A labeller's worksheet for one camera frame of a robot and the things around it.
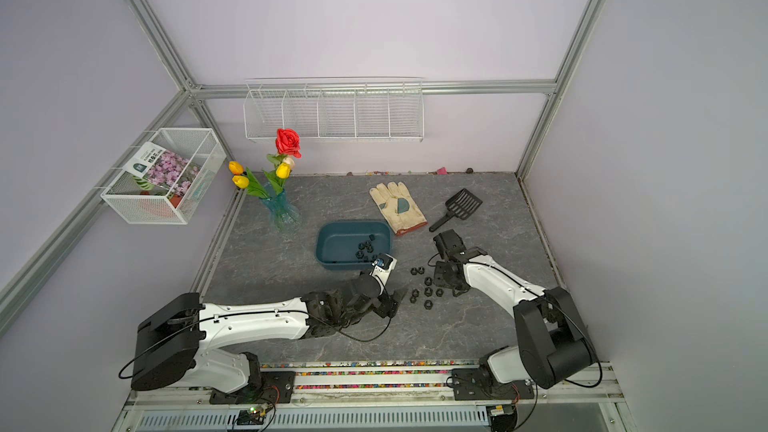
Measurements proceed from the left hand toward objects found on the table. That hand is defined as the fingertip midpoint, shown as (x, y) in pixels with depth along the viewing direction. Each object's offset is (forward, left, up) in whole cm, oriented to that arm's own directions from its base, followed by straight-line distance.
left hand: (395, 286), depth 78 cm
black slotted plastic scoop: (+35, -28, -13) cm, 47 cm away
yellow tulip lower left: (+24, +39, +18) cm, 49 cm away
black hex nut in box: (+20, +9, -11) cm, 25 cm away
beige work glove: (+35, -4, -11) cm, 37 cm away
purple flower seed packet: (+25, +56, +22) cm, 65 cm away
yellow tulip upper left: (+29, +41, +18) cm, 54 cm away
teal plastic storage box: (+21, +13, -12) cm, 28 cm away
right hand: (+6, -16, -10) cm, 19 cm away
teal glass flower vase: (+33, +37, -10) cm, 51 cm away
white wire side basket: (+20, +63, +17) cm, 69 cm away
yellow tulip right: (+29, +29, +17) cm, 44 cm away
